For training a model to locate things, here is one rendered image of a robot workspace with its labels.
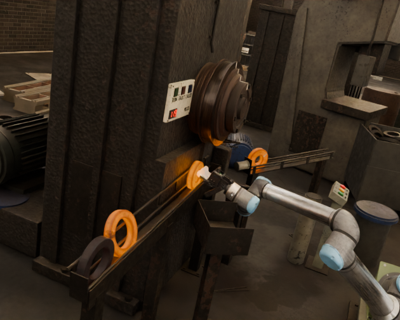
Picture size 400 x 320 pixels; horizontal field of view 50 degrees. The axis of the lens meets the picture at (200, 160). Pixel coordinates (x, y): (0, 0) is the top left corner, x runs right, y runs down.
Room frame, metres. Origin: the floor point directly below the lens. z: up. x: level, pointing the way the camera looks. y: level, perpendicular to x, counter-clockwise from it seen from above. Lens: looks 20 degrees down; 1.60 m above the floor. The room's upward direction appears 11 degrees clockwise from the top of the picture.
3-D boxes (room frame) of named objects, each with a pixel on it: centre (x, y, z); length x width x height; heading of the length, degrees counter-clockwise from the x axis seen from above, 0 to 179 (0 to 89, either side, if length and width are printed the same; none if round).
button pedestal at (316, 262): (2.74, -0.98, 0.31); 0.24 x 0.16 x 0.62; 161
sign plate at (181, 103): (2.05, 0.15, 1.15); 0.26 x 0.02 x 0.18; 161
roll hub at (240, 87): (2.31, -0.16, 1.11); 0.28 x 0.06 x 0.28; 161
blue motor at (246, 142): (4.60, -0.40, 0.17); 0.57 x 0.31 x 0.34; 1
